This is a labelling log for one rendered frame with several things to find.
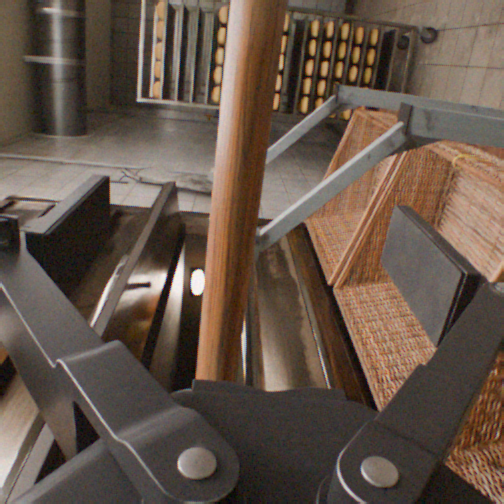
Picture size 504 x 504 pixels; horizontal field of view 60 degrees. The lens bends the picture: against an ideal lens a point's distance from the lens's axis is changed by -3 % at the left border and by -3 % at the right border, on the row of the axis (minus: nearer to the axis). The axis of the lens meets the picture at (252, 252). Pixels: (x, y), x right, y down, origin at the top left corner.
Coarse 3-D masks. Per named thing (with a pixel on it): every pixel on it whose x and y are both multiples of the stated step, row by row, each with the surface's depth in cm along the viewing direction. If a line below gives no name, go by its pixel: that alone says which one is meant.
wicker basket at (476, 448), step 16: (496, 368) 68; (496, 384) 70; (480, 400) 70; (496, 400) 71; (496, 416) 72; (464, 432) 73; (480, 432) 74; (464, 448) 75; (480, 448) 75; (496, 448) 74; (448, 464) 73; (464, 464) 72; (480, 464) 72; (496, 464) 71; (480, 480) 69; (496, 480) 69; (496, 496) 66
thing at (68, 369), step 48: (0, 240) 13; (0, 288) 11; (48, 288) 11; (0, 336) 12; (48, 336) 9; (96, 336) 9; (48, 384) 9; (96, 384) 7; (144, 384) 8; (96, 432) 9; (144, 432) 6; (192, 432) 6; (144, 480) 6; (192, 480) 6
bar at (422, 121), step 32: (352, 96) 106; (384, 96) 106; (416, 96) 106; (416, 128) 62; (448, 128) 62; (480, 128) 62; (352, 160) 66; (320, 192) 67; (288, 224) 68; (256, 256) 70; (256, 288) 56; (256, 320) 48; (256, 352) 43; (256, 384) 38
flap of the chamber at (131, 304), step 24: (168, 192) 162; (168, 216) 155; (144, 240) 120; (168, 240) 152; (144, 264) 115; (168, 264) 149; (120, 288) 95; (144, 288) 114; (120, 312) 91; (144, 312) 112; (120, 336) 90; (144, 336) 110; (48, 432) 58; (48, 456) 55; (24, 480) 51
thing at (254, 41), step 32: (256, 0) 22; (256, 32) 22; (256, 64) 23; (224, 96) 24; (256, 96) 24; (224, 128) 25; (256, 128) 24; (224, 160) 25; (256, 160) 25; (224, 192) 26; (256, 192) 26; (224, 224) 27; (256, 224) 28; (224, 256) 27; (224, 288) 28; (224, 320) 29; (224, 352) 30
